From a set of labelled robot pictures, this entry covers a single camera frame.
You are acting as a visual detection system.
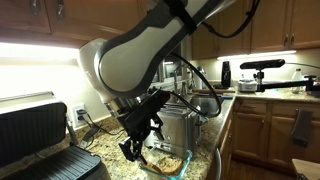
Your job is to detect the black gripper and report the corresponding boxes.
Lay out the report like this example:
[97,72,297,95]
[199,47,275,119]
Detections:
[117,99,165,166]

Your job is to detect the stainless steel two-slot toaster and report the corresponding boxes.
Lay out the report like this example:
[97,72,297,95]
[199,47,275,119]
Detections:
[143,102,203,160]

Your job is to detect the clear glass baking dish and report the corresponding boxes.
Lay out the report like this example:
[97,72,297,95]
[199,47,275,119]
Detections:
[137,146,195,180]

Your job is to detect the stainless steel sink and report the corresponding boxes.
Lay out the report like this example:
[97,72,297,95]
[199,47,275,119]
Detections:
[190,94,235,118]

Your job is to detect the wooden base cabinet with drawers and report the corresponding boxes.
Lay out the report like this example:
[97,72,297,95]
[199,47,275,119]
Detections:
[206,111,235,180]

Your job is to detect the white jug blue cap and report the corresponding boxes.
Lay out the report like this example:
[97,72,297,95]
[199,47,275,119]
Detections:
[194,66,209,91]

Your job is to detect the black silver panini grill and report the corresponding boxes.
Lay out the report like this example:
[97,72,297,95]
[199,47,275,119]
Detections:
[0,91,111,180]

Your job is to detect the blue sponge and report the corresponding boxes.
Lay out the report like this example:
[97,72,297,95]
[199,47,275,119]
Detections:
[218,94,235,101]

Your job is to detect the brown wooden board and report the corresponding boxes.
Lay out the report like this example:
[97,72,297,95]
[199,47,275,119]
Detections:
[192,86,237,95]

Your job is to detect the wooden base cabinets with doors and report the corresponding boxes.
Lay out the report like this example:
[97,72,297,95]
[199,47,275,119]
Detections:
[231,98,320,172]

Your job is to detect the bright under-cabinet light strip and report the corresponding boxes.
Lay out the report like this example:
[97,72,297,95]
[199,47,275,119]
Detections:
[0,42,82,61]

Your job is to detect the wooden upper cabinet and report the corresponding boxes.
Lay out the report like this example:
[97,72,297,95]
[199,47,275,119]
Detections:
[0,0,158,52]

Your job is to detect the narrow under-cabinet light strip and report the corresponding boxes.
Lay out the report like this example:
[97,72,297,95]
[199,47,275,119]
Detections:
[216,49,298,61]

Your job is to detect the dark grey hanging towel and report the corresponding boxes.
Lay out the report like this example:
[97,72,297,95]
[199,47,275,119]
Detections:
[290,108,314,148]

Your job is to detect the light wooden tabletop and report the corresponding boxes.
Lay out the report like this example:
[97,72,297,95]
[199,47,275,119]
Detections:
[291,158,320,180]

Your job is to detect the clear bottle white cap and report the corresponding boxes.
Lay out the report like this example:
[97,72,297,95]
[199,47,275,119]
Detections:
[291,67,305,95]

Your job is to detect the wooden corner upper cabinets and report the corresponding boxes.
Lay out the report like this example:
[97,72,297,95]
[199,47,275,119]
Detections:
[191,0,320,61]

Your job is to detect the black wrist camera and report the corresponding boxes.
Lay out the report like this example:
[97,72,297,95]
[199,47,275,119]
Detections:
[141,88,172,113]

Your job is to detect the black power cord with plug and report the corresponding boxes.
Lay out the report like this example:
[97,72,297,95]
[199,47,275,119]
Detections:
[75,108,130,137]

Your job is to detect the white wall outlet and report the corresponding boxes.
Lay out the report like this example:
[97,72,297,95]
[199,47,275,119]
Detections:
[70,102,89,130]

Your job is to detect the silver appliance handle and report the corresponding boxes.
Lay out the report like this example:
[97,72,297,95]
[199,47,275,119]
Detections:
[211,148,224,180]

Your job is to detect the black stereo camera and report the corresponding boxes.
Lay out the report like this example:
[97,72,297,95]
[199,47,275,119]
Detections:
[239,58,287,71]

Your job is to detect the dark metal cabinet handle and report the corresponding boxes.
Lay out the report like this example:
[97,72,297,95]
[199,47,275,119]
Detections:
[29,0,41,16]
[55,0,66,22]

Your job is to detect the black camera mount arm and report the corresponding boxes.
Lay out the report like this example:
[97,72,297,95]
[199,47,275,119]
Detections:
[254,68,320,94]

